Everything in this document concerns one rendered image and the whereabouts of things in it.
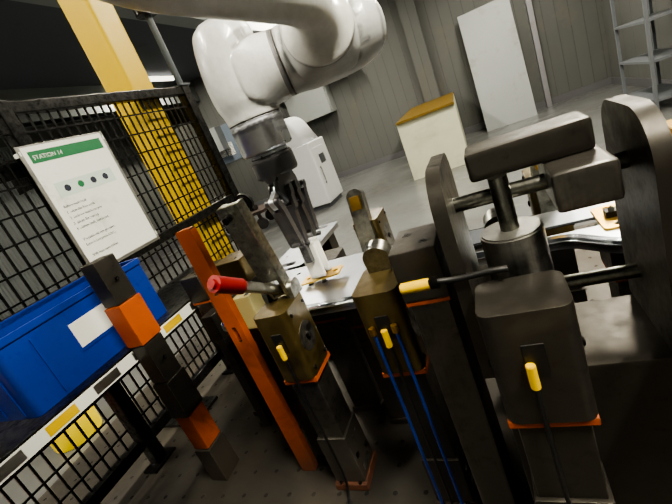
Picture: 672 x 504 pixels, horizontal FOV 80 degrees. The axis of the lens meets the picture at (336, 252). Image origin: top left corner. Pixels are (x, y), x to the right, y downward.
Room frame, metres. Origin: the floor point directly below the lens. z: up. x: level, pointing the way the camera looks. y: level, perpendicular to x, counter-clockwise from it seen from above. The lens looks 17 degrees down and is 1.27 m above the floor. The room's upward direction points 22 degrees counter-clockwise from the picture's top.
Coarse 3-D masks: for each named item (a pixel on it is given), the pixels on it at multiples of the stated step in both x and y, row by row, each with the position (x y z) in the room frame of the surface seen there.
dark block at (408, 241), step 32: (416, 256) 0.38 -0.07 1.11; (448, 288) 0.37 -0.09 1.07; (416, 320) 0.39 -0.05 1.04; (448, 320) 0.37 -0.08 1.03; (448, 352) 0.38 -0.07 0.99; (448, 384) 0.38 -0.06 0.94; (480, 384) 0.39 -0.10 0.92; (480, 416) 0.37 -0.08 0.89; (480, 448) 0.38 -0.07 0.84; (480, 480) 0.39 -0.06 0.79; (512, 480) 0.40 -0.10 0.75
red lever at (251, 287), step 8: (208, 280) 0.47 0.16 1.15; (216, 280) 0.47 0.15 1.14; (224, 280) 0.47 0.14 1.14; (232, 280) 0.48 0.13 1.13; (240, 280) 0.50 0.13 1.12; (208, 288) 0.47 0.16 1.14; (216, 288) 0.47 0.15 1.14; (224, 288) 0.47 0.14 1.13; (232, 288) 0.48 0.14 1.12; (240, 288) 0.49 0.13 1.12; (248, 288) 0.51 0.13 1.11; (256, 288) 0.52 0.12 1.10; (264, 288) 0.53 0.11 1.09; (272, 288) 0.55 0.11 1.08; (280, 288) 0.57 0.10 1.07
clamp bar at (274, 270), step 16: (224, 208) 0.55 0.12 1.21; (240, 208) 0.55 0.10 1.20; (224, 224) 0.54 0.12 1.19; (240, 224) 0.55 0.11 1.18; (256, 224) 0.56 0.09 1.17; (240, 240) 0.56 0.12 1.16; (256, 240) 0.55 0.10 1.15; (256, 256) 0.56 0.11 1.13; (272, 256) 0.56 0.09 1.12; (256, 272) 0.57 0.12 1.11; (272, 272) 0.56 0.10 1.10
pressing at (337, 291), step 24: (552, 216) 0.59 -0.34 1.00; (576, 216) 0.55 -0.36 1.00; (480, 240) 0.61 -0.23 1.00; (552, 240) 0.50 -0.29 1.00; (576, 240) 0.48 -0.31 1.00; (600, 240) 0.45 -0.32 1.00; (336, 264) 0.77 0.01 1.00; (360, 264) 0.72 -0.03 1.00; (480, 264) 0.55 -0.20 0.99; (312, 288) 0.70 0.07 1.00; (336, 288) 0.65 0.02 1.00; (312, 312) 0.61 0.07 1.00
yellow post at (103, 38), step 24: (72, 0) 1.36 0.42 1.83; (96, 0) 1.38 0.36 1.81; (72, 24) 1.38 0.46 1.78; (96, 24) 1.35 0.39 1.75; (120, 24) 1.42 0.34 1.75; (96, 48) 1.36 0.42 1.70; (120, 48) 1.38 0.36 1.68; (96, 72) 1.38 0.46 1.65; (120, 72) 1.35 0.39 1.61; (144, 72) 1.42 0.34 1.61; (168, 144) 1.37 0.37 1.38; (168, 168) 1.35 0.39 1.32; (216, 240) 1.37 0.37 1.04
